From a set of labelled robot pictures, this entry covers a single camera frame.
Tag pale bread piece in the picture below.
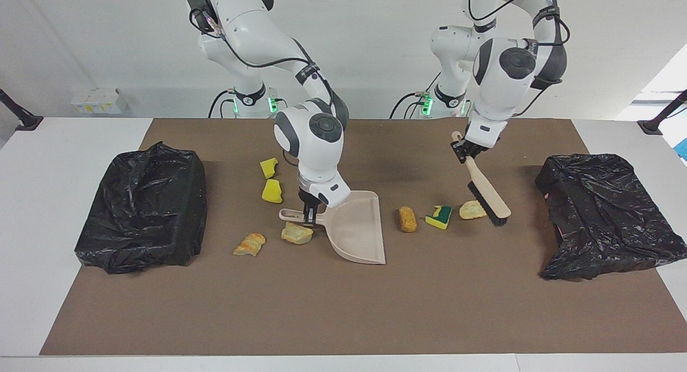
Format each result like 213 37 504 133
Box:
281 222 315 246

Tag large yellow sponge piece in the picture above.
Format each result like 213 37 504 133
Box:
261 179 283 205

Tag beige plastic dustpan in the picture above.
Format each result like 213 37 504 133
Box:
278 191 387 265

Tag round bread slice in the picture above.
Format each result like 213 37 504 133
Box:
459 200 488 220

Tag green and yellow sponge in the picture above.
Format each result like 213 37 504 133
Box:
425 205 453 230

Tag brown bread roll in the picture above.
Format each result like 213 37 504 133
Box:
399 206 418 234

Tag black bag lined bin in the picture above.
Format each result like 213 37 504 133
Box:
535 153 687 281
74 141 209 275

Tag brown table mat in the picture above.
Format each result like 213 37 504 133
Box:
40 118 687 356

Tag black base power cable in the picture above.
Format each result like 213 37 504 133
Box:
208 89 237 119
390 90 433 119

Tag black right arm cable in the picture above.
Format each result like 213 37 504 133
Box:
189 7 336 167

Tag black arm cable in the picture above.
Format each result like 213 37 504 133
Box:
468 0 571 118
189 7 336 167

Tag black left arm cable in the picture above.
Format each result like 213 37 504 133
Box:
468 0 571 118

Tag black camera stand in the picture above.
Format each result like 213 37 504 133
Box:
0 89 45 132
637 89 687 135

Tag white wall boxes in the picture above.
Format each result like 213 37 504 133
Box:
70 87 129 115

